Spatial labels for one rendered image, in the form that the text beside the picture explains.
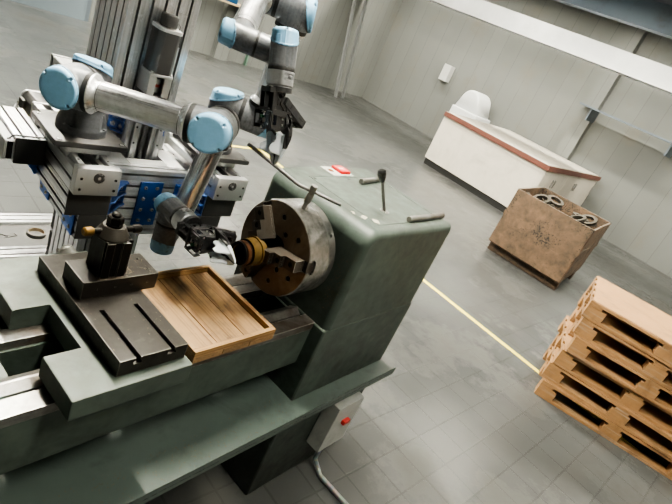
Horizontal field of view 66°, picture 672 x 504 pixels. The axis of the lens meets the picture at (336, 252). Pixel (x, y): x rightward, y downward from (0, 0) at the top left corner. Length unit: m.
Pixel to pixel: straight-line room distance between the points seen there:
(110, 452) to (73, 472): 0.11
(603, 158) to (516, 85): 2.45
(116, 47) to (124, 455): 1.30
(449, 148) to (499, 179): 1.11
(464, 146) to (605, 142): 3.17
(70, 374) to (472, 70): 12.12
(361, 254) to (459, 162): 7.81
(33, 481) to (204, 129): 1.00
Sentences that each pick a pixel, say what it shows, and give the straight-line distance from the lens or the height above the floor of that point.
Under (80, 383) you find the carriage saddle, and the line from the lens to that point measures 1.26.
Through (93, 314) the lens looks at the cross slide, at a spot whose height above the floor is 0.97.
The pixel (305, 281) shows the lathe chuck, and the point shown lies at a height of 1.05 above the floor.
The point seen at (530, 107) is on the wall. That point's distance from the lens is 12.07.
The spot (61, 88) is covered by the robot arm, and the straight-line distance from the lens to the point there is 1.66.
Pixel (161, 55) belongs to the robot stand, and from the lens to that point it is 1.95.
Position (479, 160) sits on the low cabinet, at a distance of 9.22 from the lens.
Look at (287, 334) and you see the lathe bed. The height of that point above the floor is 0.85.
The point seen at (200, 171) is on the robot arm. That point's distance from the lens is 1.74.
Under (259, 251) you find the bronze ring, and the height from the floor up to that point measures 1.10.
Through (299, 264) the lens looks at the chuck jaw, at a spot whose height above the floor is 1.11.
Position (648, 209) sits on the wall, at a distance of 11.18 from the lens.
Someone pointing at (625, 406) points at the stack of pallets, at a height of 0.27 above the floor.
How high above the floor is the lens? 1.81
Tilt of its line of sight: 23 degrees down
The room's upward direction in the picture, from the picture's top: 24 degrees clockwise
